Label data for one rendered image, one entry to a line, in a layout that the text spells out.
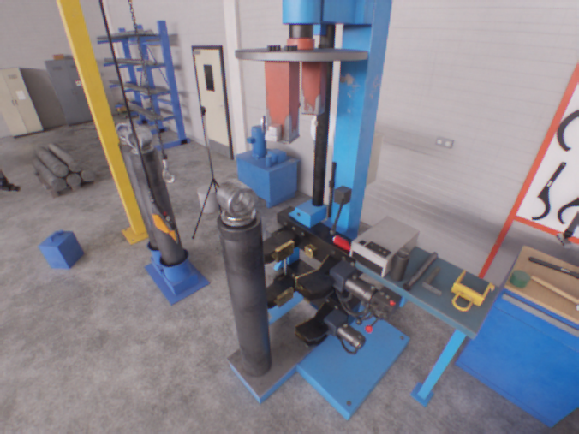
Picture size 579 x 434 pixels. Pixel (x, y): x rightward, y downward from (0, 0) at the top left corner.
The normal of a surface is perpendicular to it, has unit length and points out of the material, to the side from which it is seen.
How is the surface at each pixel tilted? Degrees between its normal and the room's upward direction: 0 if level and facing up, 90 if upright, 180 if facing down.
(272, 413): 0
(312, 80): 90
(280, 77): 90
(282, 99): 90
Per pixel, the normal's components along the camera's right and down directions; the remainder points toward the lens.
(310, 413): 0.00, -0.83
